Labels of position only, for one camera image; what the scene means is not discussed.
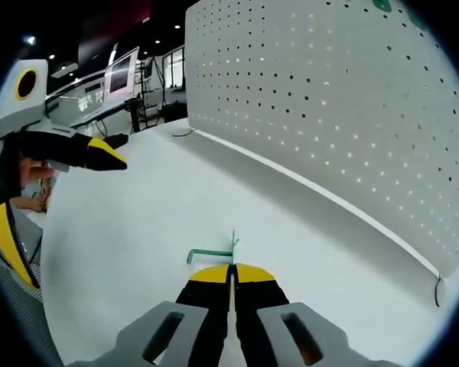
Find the white pegboard mounting plate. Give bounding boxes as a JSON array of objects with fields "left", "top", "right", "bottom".
[{"left": 184, "top": 0, "right": 459, "bottom": 280}]

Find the large dark red screen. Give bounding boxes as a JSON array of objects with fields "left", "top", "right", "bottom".
[{"left": 78, "top": 0, "right": 154, "bottom": 68}]

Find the group of ceiling spotlights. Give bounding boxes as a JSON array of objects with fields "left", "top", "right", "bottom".
[{"left": 24, "top": 36, "right": 164, "bottom": 60}]

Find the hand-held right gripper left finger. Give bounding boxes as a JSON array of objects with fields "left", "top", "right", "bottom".
[{"left": 116, "top": 263, "right": 233, "bottom": 367}]

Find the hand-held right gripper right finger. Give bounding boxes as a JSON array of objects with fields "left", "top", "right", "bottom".
[{"left": 233, "top": 262, "right": 350, "bottom": 367}]

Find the white laptop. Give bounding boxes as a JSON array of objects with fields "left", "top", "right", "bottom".
[{"left": 103, "top": 53, "right": 135, "bottom": 103}]

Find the person's left hand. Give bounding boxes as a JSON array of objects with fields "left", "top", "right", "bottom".
[{"left": 10, "top": 159, "right": 59, "bottom": 214}]

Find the black rounded object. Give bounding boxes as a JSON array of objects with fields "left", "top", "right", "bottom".
[{"left": 101, "top": 133, "right": 130, "bottom": 150}]

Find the black laptop stand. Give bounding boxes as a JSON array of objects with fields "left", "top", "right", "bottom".
[{"left": 124, "top": 60, "right": 148, "bottom": 133}]

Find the dark equipment cabinet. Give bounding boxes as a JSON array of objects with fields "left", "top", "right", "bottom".
[{"left": 158, "top": 102, "right": 188, "bottom": 124}]

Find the grey mesh office chair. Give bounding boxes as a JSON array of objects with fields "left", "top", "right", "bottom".
[{"left": 0, "top": 213, "right": 64, "bottom": 367}]

